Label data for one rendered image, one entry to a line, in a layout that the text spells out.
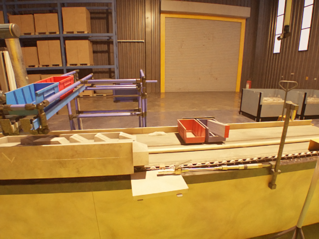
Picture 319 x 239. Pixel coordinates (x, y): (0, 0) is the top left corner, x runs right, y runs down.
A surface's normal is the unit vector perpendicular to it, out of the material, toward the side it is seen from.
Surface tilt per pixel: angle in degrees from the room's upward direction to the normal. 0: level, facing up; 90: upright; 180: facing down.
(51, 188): 90
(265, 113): 90
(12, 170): 80
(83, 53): 90
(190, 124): 88
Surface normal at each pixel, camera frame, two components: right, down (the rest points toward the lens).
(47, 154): 0.13, 0.11
